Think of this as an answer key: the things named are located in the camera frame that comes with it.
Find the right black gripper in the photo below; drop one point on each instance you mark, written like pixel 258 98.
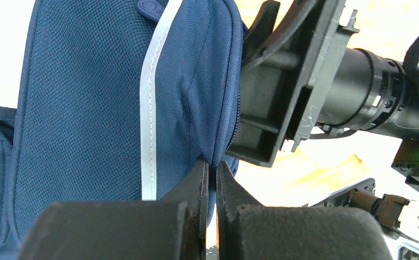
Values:
pixel 287 70

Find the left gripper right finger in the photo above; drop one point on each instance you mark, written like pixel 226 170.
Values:
pixel 247 229

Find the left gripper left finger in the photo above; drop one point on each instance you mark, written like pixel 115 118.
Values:
pixel 173 227

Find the navy blue backpack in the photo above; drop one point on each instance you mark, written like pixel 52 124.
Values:
pixel 117 100

